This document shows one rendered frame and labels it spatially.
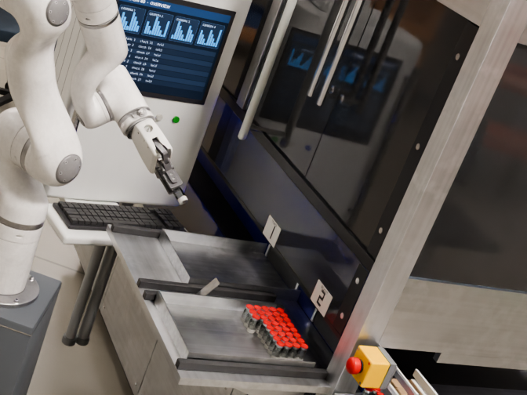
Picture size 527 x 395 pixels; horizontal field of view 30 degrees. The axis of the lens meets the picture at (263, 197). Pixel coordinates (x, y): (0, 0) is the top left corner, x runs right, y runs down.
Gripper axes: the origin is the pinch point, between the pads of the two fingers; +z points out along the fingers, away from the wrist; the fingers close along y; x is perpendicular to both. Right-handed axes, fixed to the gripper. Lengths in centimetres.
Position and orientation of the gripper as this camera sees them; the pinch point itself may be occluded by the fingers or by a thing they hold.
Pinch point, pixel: (172, 182)
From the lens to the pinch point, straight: 226.1
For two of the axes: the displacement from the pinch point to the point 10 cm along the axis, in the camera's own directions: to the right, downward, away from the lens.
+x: -8.4, 3.9, -3.8
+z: 5.0, 8.2, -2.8
